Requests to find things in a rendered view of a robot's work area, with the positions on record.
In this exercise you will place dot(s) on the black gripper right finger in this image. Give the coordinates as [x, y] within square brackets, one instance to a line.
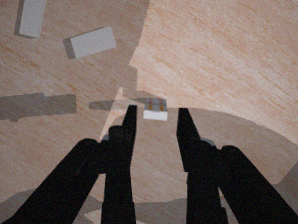
[252, 199]

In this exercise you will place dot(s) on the white domino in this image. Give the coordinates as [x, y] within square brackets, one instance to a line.
[93, 42]
[32, 17]

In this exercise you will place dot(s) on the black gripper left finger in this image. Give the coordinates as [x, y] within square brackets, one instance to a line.
[59, 198]

